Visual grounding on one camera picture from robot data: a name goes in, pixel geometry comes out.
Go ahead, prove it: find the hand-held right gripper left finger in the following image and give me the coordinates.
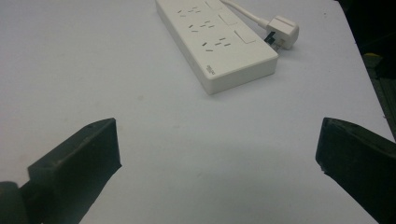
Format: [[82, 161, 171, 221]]
[[19, 117, 122, 224]]

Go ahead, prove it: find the white power cable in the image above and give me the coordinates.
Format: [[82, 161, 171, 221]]
[[219, 0, 271, 30]]

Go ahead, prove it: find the white power plug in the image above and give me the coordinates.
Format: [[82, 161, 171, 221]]
[[263, 15, 300, 52]]

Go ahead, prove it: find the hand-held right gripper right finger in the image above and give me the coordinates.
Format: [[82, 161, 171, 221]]
[[315, 117, 396, 224]]

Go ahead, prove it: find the white power strip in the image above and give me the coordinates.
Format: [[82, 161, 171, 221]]
[[155, 0, 279, 96]]

